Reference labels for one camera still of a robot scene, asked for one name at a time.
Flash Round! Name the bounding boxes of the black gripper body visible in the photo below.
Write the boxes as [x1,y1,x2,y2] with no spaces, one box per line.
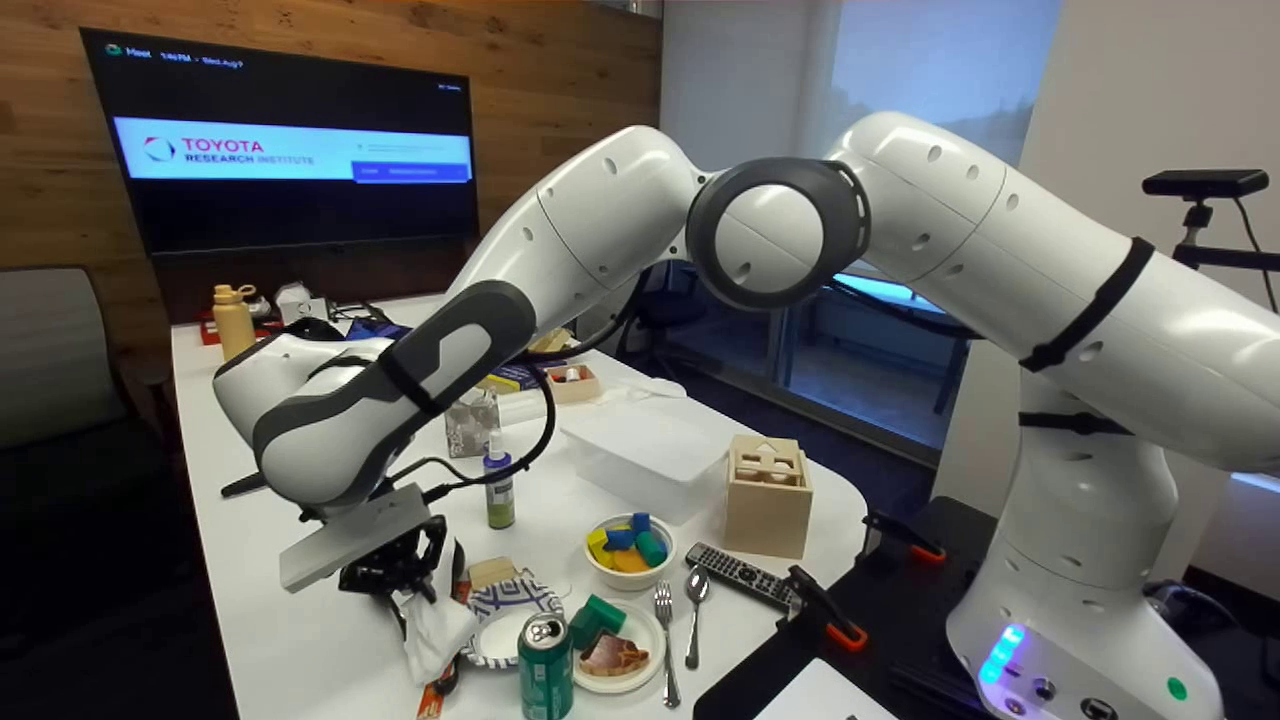
[336,513,457,601]

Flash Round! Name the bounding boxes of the plain white bowl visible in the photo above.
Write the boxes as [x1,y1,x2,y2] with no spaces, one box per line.
[581,507,679,595]

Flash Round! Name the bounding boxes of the small tan card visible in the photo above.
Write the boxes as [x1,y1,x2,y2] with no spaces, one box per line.
[465,553,519,591]

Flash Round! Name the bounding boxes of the small blue-capped spray bottle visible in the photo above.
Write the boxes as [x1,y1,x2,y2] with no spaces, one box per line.
[481,443,519,534]

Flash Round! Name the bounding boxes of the green soda can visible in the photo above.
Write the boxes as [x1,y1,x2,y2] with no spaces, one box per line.
[514,607,581,720]

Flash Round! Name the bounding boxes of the grey tissue box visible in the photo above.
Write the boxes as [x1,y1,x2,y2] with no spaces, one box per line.
[439,385,506,462]

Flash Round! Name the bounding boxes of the large green toy block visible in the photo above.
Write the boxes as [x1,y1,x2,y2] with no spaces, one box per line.
[565,591,631,655]

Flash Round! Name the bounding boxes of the black marker pen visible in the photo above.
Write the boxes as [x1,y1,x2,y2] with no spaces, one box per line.
[215,462,273,505]

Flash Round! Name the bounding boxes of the yellow toy block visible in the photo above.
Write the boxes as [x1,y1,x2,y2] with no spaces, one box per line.
[586,525,651,577]

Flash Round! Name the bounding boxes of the brown food piece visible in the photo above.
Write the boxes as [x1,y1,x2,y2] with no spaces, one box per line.
[581,633,651,680]

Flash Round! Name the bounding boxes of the blue toy block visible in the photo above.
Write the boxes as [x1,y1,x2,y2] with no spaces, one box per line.
[605,507,662,553]

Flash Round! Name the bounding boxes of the small green toy block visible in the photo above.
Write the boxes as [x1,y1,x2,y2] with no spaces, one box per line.
[631,529,678,573]

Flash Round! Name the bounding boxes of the small white plate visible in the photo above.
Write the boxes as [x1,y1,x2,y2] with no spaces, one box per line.
[570,621,670,700]

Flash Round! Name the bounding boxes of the silver fork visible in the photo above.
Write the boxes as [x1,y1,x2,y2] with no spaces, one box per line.
[649,582,683,713]

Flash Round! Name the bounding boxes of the black pouch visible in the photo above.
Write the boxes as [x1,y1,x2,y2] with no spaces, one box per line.
[261,310,348,342]

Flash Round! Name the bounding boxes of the wooden tray with pieces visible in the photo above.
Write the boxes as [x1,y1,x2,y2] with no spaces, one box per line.
[544,361,605,408]

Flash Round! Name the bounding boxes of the silver spoon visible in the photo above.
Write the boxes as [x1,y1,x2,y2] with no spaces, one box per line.
[679,564,717,672]

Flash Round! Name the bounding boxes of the white rectangular tray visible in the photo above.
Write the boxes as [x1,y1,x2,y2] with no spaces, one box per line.
[555,386,743,489]

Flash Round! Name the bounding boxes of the small white device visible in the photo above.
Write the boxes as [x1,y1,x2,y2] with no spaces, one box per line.
[273,279,331,326]

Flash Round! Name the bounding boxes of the yellow water bottle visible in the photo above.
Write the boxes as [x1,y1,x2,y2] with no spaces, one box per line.
[210,279,268,367]

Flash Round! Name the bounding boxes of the black remote control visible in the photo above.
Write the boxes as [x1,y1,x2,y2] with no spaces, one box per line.
[679,538,798,617]

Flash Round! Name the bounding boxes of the wooden shape sorter box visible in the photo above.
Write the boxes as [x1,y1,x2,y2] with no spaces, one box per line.
[721,430,821,564]

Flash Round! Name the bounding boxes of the grey office chair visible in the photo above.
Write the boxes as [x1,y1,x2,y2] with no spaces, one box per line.
[0,264,170,459]

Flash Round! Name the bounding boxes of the black orange-tipped clamp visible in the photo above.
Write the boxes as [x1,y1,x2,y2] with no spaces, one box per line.
[860,507,952,573]
[783,559,875,658]

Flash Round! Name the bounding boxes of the white paper sheet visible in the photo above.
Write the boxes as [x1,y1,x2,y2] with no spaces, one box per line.
[747,652,900,720]

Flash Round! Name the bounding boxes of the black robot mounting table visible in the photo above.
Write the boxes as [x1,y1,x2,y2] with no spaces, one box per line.
[687,494,1280,720]

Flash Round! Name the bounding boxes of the white roller blind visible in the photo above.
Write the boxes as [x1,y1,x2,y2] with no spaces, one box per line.
[658,0,1074,177]

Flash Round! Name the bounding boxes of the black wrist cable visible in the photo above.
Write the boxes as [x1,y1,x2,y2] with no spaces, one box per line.
[380,307,644,505]

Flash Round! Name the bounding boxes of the wall television screen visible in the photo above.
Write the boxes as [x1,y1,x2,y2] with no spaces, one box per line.
[81,22,484,261]

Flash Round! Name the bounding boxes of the black camera on stand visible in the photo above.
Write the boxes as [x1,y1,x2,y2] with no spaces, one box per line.
[1141,162,1280,324]

